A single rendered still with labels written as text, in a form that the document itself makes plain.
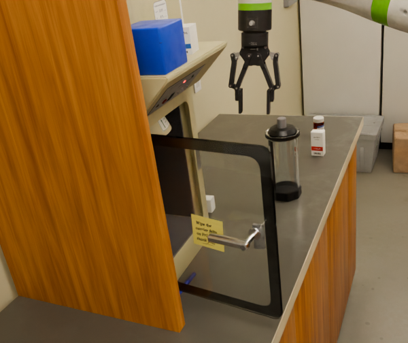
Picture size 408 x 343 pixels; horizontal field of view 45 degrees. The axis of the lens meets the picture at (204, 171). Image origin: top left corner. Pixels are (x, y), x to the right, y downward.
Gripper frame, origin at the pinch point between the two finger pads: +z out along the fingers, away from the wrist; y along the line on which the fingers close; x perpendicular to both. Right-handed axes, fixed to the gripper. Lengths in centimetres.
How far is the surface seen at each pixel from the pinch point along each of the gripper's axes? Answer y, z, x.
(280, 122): 6.7, 7.6, 8.5
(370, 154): 50, 90, 224
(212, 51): -4.8, -18.8, -29.1
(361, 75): 40, 38, 264
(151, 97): -12, -13, -50
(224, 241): 4, 14, -57
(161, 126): -17.8, -0.9, -30.4
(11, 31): -37, -26, -56
